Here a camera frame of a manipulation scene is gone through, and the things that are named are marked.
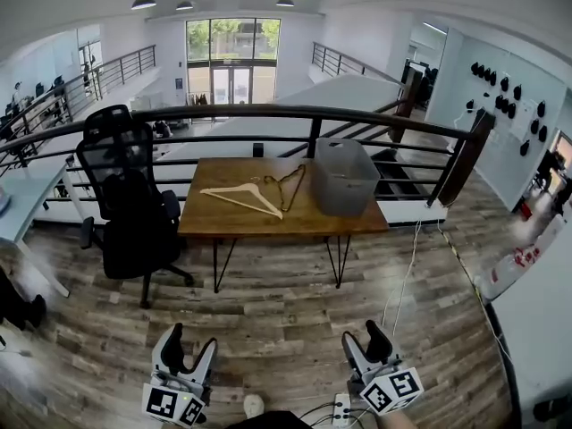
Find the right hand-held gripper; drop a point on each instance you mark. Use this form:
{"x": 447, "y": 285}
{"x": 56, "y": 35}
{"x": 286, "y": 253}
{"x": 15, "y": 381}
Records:
{"x": 393, "y": 389}

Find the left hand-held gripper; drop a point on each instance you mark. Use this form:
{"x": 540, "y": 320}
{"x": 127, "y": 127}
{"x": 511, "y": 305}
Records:
{"x": 161, "y": 400}

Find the grey plastic storage bin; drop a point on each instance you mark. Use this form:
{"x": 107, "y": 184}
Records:
{"x": 344, "y": 186}

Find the wooden clothes hanger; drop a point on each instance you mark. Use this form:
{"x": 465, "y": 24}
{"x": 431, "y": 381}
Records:
{"x": 225, "y": 189}

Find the person's right forearm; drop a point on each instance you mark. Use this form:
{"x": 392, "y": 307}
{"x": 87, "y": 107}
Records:
{"x": 404, "y": 420}

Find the rack of black coats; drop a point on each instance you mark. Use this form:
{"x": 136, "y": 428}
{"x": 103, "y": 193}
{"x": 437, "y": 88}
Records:
{"x": 196, "y": 98}

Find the white power strip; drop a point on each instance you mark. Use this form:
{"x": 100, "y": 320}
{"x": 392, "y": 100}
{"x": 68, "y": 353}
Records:
{"x": 342, "y": 407}

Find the black hairpin table leg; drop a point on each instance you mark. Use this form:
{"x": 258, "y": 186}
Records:
{"x": 338, "y": 275}
{"x": 216, "y": 275}

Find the person's black shirt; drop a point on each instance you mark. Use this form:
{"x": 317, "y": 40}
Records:
{"x": 268, "y": 422}

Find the black mesh office chair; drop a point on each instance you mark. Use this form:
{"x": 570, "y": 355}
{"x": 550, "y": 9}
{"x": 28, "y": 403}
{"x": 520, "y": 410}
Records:
{"x": 134, "y": 239}

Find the white desk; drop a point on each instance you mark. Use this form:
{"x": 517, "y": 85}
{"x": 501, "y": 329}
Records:
{"x": 31, "y": 195}
{"x": 536, "y": 329}

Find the plastic bag with red print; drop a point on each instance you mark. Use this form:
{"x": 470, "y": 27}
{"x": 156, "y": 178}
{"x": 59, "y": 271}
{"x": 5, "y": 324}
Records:
{"x": 514, "y": 262}

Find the black metal balcony railing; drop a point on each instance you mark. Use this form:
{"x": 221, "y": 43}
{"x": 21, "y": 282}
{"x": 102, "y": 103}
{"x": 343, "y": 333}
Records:
{"x": 324, "y": 58}
{"x": 120, "y": 70}

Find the dome pendant lamp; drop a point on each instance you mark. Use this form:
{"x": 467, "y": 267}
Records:
{"x": 184, "y": 5}
{"x": 143, "y": 2}
{"x": 284, "y": 2}

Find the brown wooden stair post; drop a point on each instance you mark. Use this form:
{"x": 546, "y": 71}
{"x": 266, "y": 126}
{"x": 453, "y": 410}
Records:
{"x": 407, "y": 105}

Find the blue wall sign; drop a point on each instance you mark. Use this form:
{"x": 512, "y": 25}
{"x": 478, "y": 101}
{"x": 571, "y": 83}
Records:
{"x": 179, "y": 83}

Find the group of black wall caps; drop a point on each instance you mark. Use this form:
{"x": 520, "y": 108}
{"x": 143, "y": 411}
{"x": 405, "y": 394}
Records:
{"x": 511, "y": 111}

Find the glass entrance window wall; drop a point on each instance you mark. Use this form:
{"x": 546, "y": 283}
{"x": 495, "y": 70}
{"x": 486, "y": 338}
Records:
{"x": 232, "y": 38}

